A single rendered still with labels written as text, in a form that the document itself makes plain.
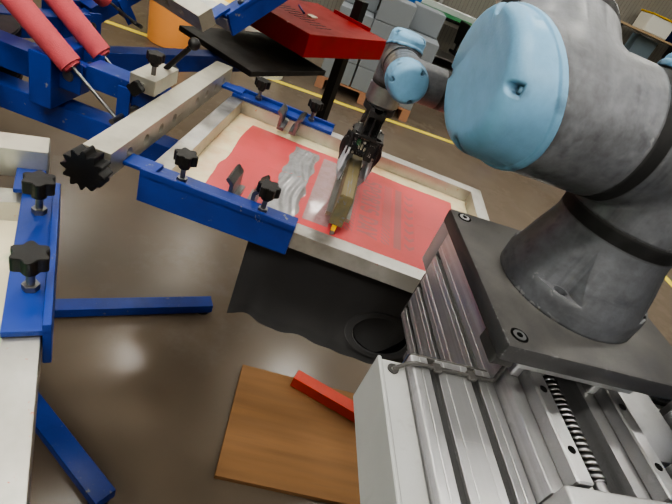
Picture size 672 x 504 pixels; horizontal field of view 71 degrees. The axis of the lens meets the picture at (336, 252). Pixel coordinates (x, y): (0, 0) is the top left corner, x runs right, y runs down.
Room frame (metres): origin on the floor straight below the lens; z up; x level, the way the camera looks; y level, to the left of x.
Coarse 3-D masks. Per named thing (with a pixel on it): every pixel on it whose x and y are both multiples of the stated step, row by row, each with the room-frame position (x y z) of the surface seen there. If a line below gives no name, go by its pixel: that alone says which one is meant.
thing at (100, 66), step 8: (88, 64) 0.95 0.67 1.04; (96, 64) 0.97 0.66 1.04; (104, 64) 0.99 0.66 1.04; (112, 64) 1.01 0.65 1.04; (88, 72) 0.95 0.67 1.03; (96, 72) 0.95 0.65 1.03; (104, 72) 0.95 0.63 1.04; (112, 72) 0.97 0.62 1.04; (120, 72) 0.99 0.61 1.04; (128, 72) 1.00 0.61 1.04; (88, 80) 0.95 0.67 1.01; (96, 80) 0.95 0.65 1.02; (104, 80) 0.95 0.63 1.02; (112, 80) 0.95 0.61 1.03; (120, 80) 0.96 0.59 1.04; (128, 80) 0.96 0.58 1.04; (96, 88) 0.95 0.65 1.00; (104, 88) 0.95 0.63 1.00; (112, 88) 0.96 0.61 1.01; (168, 88) 1.01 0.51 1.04; (136, 96) 0.96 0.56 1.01; (144, 96) 0.96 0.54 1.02; (136, 104) 0.96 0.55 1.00; (144, 104) 0.96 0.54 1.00
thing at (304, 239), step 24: (216, 120) 1.07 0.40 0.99; (264, 120) 1.27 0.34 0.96; (288, 120) 1.28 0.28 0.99; (192, 144) 0.91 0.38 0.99; (336, 144) 1.29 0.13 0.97; (168, 168) 0.78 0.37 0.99; (384, 168) 1.31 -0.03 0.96; (408, 168) 1.32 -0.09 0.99; (456, 192) 1.34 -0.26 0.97; (480, 192) 1.37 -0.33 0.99; (480, 216) 1.20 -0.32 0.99; (312, 240) 0.75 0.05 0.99; (336, 240) 0.79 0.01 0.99; (336, 264) 0.76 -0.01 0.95; (360, 264) 0.77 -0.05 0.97; (384, 264) 0.78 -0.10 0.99; (408, 288) 0.78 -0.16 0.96
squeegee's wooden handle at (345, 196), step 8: (352, 160) 1.04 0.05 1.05; (360, 160) 1.06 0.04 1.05; (352, 168) 1.00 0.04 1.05; (360, 168) 1.03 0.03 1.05; (344, 176) 0.98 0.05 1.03; (352, 176) 0.96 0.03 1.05; (344, 184) 0.91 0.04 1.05; (352, 184) 0.92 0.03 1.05; (344, 192) 0.87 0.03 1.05; (352, 192) 0.88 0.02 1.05; (336, 200) 0.90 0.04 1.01; (344, 200) 0.86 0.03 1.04; (352, 200) 0.86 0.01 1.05; (336, 208) 0.86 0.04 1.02; (344, 208) 0.86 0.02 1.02; (336, 216) 0.86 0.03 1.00; (344, 216) 0.86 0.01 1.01; (336, 224) 0.86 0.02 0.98
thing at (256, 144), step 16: (256, 128) 1.21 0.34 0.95; (240, 144) 1.08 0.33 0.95; (256, 144) 1.12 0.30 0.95; (272, 144) 1.16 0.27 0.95; (288, 144) 1.20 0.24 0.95; (256, 160) 1.03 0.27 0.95; (272, 160) 1.07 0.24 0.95; (288, 160) 1.11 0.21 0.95; (320, 160) 1.19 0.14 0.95; (336, 160) 1.23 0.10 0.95; (320, 176) 1.10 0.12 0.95; (336, 176) 1.14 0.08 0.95; (368, 176) 1.22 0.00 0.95; (416, 192) 1.26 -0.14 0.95; (416, 208) 1.16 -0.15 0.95; (432, 208) 1.20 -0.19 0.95; (448, 208) 1.24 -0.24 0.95; (432, 224) 1.11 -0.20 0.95
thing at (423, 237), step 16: (224, 160) 0.97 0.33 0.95; (240, 160) 1.00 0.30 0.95; (224, 176) 0.90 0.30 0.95; (256, 176) 0.96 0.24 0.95; (272, 176) 0.99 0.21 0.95; (320, 192) 1.02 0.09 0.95; (304, 208) 0.91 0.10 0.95; (320, 208) 0.94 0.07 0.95; (304, 224) 0.85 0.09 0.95; (320, 224) 0.88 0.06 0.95; (416, 224) 1.07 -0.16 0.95; (352, 240) 0.87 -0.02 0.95; (368, 240) 0.90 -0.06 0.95; (416, 240) 0.99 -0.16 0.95; (400, 256) 0.89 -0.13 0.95; (416, 256) 0.92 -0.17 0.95
